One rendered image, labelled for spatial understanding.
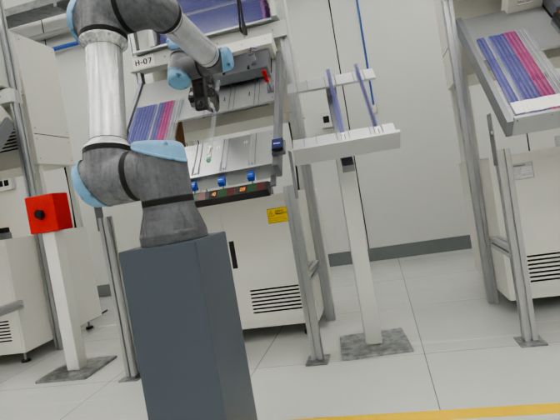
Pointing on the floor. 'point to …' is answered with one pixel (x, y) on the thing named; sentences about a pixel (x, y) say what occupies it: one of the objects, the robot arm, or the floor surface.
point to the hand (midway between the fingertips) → (214, 111)
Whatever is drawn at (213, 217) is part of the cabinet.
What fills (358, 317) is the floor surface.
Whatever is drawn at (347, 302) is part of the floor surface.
